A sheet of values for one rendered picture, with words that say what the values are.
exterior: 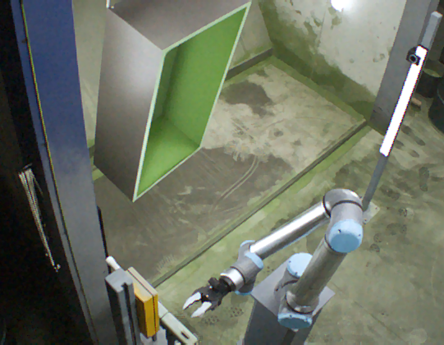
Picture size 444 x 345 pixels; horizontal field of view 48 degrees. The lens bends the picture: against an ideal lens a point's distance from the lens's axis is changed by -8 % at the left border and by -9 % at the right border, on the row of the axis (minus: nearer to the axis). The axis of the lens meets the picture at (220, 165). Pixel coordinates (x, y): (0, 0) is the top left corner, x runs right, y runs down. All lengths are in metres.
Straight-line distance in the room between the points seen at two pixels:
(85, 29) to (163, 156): 1.14
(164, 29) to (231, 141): 1.94
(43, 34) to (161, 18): 0.97
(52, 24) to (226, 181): 2.56
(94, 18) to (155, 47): 1.75
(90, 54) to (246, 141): 1.34
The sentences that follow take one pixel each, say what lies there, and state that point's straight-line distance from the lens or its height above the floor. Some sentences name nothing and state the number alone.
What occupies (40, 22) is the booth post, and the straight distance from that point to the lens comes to 1.42.
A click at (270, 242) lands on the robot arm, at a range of 2.18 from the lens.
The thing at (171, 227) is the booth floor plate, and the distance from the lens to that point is 3.52.
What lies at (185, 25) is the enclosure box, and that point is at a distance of 2.32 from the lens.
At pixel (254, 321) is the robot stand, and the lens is 2.79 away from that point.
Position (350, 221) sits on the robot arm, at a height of 1.49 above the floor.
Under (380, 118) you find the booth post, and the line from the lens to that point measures 4.46.
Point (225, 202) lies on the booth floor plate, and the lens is 3.67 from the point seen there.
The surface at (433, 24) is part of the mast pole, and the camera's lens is 2.92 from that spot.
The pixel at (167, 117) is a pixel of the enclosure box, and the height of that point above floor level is 0.54.
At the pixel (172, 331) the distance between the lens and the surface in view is 1.92.
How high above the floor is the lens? 2.88
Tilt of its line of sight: 47 degrees down
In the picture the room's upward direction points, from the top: 6 degrees clockwise
